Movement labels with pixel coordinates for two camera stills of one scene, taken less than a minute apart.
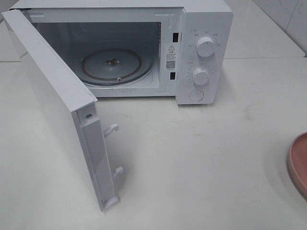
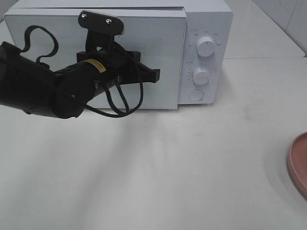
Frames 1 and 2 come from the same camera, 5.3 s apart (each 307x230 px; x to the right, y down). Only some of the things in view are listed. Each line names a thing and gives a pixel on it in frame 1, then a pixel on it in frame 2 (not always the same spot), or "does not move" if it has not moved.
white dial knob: x=200 y=76 does not move
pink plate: x=297 y=161 does not move
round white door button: x=196 y=95 does not move
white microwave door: x=76 y=107 -> x=159 y=35
